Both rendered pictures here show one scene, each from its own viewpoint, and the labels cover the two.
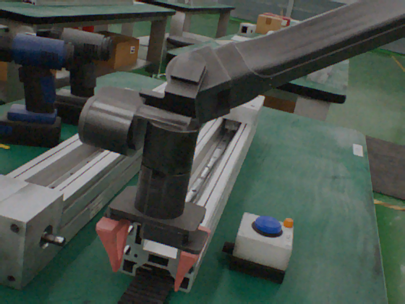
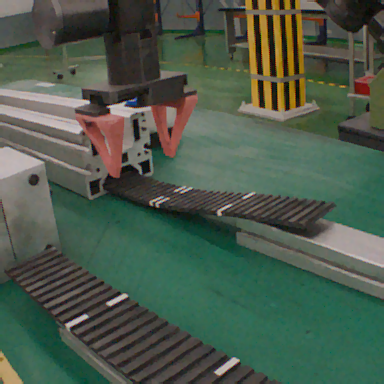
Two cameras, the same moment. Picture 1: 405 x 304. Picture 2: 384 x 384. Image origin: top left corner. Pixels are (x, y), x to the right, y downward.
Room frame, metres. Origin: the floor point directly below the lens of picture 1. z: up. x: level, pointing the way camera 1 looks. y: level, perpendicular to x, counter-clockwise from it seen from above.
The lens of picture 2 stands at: (0.13, 0.41, 1.01)
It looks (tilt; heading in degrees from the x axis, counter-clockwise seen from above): 23 degrees down; 309
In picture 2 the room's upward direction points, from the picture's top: 5 degrees counter-clockwise
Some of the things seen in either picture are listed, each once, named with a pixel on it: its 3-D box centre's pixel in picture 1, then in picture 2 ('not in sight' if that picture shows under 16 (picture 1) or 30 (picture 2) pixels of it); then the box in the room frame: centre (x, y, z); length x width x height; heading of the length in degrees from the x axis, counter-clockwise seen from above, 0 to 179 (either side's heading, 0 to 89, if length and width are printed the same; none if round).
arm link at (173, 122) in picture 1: (165, 141); (122, 9); (0.49, 0.04, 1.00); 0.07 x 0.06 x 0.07; 78
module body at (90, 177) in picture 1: (131, 137); not in sight; (0.96, 0.15, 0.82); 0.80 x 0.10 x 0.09; 171
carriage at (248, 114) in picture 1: (237, 110); not in sight; (1.18, -0.07, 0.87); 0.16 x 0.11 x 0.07; 171
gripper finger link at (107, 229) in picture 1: (131, 239); (120, 132); (0.50, 0.06, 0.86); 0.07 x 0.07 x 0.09; 80
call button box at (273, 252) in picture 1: (257, 244); (136, 123); (0.64, -0.11, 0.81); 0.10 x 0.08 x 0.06; 81
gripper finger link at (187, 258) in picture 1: (172, 252); (156, 120); (0.49, 0.01, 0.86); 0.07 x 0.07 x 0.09; 80
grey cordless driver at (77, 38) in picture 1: (65, 74); not in sight; (1.12, 0.35, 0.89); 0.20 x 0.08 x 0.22; 95
